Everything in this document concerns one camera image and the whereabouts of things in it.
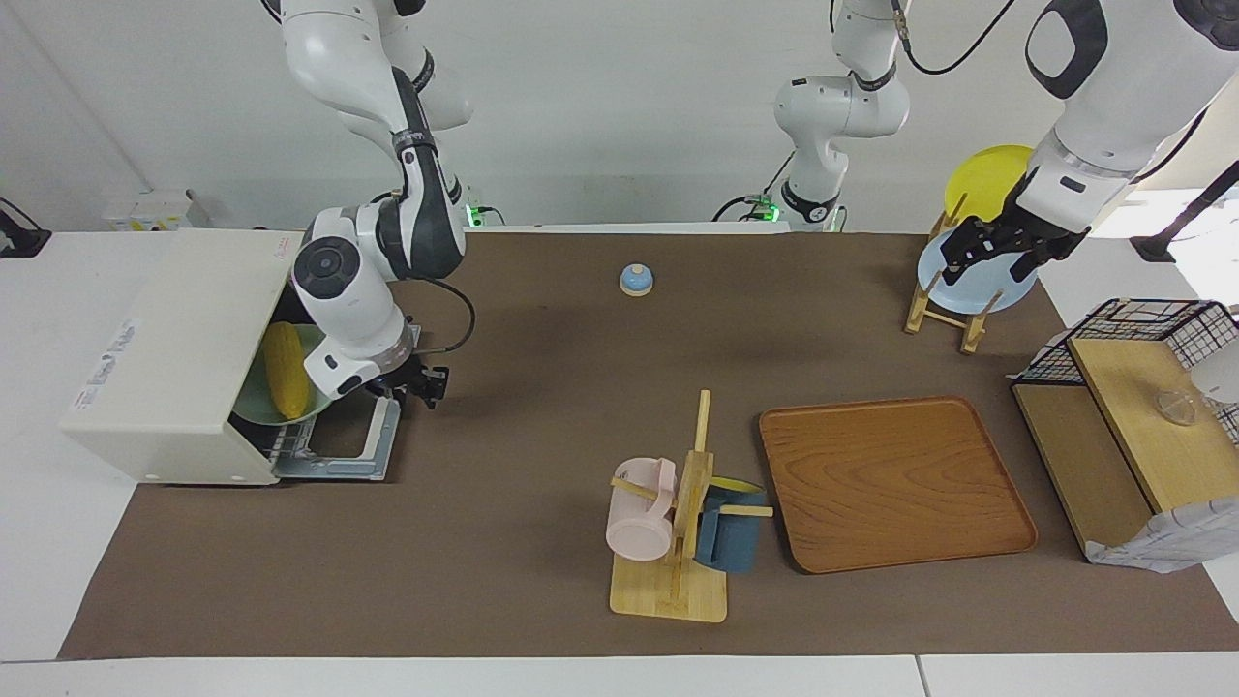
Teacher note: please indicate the light blue plate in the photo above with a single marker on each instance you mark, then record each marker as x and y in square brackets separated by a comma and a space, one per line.
[982, 290]

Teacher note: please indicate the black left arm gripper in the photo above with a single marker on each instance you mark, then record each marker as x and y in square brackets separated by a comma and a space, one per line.
[1026, 230]

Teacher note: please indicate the white cloth piece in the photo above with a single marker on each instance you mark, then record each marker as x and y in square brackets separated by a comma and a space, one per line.
[1220, 373]

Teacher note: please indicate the pink mug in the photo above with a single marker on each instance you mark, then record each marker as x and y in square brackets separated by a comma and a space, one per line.
[639, 528]

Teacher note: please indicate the pale green plate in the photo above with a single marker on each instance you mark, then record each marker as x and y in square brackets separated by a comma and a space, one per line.
[254, 402]

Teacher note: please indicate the wooden mug tree stand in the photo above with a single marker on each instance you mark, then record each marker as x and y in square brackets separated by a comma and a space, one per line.
[668, 590]

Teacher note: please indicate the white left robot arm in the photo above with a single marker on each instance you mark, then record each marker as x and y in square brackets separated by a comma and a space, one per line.
[1142, 106]

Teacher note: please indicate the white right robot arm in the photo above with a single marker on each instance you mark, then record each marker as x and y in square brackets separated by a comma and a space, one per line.
[339, 58]

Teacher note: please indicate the brown wooden tray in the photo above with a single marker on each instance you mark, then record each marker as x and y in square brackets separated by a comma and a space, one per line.
[895, 484]

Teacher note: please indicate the blue bell with wooden knob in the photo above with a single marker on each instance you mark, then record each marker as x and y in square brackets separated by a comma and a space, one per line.
[636, 281]

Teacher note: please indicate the yellow corn cob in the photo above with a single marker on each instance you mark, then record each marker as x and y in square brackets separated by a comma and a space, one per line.
[287, 373]

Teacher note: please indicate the wooden dish rack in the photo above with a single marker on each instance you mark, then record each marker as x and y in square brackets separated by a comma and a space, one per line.
[968, 334]

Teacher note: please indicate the black table clamp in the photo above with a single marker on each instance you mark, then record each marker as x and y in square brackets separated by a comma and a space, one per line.
[21, 237]

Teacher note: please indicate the clear glass cup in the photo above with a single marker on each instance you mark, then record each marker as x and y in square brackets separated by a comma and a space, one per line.
[1177, 407]

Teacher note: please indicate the brown table mat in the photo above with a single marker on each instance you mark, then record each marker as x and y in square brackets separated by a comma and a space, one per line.
[542, 542]

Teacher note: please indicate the white checked cloth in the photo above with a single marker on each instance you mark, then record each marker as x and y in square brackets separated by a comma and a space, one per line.
[1171, 542]

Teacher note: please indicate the cream toaster oven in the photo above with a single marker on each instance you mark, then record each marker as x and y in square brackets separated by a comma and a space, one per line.
[174, 348]

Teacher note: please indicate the white power strip box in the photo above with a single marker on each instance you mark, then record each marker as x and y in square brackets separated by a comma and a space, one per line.
[155, 208]

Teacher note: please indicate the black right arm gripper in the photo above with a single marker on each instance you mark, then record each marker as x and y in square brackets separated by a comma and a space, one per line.
[402, 382]

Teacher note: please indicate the black slanted stand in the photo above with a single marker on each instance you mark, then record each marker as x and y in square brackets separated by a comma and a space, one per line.
[1186, 218]

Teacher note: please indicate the green lit connector box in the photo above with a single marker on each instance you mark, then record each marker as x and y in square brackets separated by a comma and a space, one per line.
[479, 215]
[765, 206]

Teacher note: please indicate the dark blue mug yellow inside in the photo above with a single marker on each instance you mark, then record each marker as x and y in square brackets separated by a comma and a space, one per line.
[731, 542]

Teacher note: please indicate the yellow plate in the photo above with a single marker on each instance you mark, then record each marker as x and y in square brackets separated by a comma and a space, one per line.
[987, 179]

